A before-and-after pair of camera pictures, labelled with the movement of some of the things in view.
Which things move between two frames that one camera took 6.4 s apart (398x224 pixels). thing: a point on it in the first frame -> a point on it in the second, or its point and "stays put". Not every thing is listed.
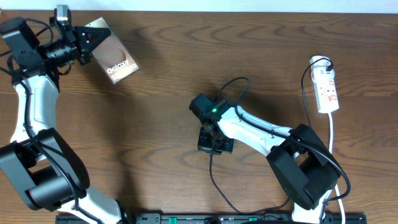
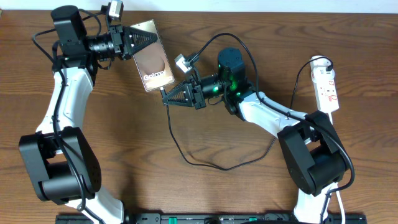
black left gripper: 79,33 -> 129,50
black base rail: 209,219 stays put
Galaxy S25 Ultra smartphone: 115,60 -> 152,60
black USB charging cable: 267,209 -> 301,66
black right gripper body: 216,145 -> 211,86
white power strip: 324,86 stays put
